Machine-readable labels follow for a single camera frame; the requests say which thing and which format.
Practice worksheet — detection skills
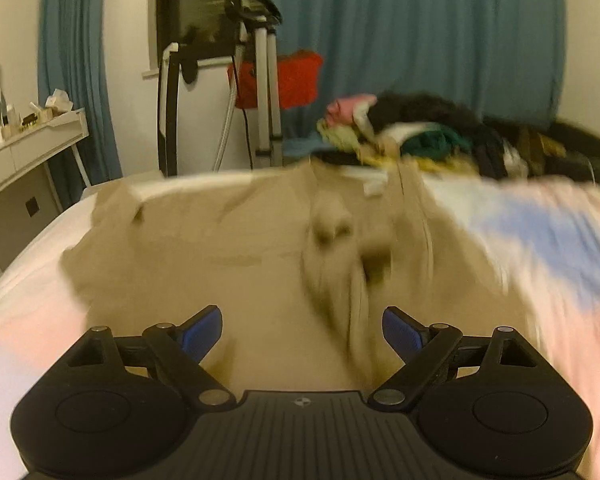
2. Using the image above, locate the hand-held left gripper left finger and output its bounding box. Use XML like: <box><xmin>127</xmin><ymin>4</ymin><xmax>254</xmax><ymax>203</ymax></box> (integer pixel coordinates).
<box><xmin>67</xmin><ymin>305</ymin><xmax>236</xmax><ymax>411</ymax></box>

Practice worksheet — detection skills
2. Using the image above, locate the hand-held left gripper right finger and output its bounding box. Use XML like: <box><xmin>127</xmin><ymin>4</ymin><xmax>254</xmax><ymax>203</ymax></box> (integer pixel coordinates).
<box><xmin>369</xmin><ymin>306</ymin><xmax>540</xmax><ymax>411</ymax></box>

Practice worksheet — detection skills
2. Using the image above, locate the tan printed t-shirt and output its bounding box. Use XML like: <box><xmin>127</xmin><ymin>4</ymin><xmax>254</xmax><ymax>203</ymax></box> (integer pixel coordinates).
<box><xmin>60</xmin><ymin>162</ymin><xmax>506</xmax><ymax>392</ymax></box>

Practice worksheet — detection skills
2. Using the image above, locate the pastel tie-dye duvet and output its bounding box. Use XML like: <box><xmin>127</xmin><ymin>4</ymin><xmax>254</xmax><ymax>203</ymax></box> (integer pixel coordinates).
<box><xmin>0</xmin><ymin>165</ymin><xmax>600</xmax><ymax>480</ymax></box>

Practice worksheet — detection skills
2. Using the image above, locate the cardboard box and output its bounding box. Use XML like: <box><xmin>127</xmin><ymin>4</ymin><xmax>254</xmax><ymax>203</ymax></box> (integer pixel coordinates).
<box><xmin>520</xmin><ymin>130</ymin><xmax>567</xmax><ymax>162</ymax></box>

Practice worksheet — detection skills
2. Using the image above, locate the white vanity desk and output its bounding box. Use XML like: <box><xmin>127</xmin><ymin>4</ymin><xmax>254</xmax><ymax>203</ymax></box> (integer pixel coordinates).
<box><xmin>0</xmin><ymin>110</ymin><xmax>91</xmax><ymax>272</ymax></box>

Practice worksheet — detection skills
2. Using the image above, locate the garment steamer stand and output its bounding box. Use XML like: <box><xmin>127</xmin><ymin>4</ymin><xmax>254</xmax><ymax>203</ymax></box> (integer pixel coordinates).
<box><xmin>182</xmin><ymin>0</ymin><xmax>286</xmax><ymax>171</ymax></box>

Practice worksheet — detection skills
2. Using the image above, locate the red cloth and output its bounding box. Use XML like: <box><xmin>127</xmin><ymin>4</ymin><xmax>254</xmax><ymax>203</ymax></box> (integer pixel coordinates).
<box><xmin>227</xmin><ymin>51</ymin><xmax>325</xmax><ymax>110</ymax></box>

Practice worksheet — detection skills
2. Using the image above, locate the tissue box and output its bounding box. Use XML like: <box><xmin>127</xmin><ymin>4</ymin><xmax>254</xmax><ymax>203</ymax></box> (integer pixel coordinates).
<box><xmin>45</xmin><ymin>89</ymin><xmax>75</xmax><ymax>114</ymax></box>

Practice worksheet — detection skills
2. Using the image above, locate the group of cosmetic bottles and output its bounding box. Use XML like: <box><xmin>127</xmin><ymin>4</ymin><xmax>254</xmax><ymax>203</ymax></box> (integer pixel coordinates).
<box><xmin>0</xmin><ymin>102</ymin><xmax>56</xmax><ymax>151</ymax></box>

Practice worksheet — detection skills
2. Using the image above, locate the narrow blue curtain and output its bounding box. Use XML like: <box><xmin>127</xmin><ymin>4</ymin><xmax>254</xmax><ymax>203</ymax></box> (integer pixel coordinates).
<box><xmin>37</xmin><ymin>0</ymin><xmax>124</xmax><ymax>208</ymax></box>

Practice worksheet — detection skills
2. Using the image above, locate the wide blue curtain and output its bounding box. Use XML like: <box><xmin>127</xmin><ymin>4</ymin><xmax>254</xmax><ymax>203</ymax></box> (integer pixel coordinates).
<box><xmin>270</xmin><ymin>0</ymin><xmax>567</xmax><ymax>142</ymax></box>

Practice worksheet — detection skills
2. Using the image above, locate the black floor stand frame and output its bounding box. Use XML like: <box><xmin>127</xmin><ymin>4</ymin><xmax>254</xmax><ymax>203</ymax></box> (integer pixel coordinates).
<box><xmin>157</xmin><ymin>42</ymin><xmax>187</xmax><ymax>177</ymax></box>

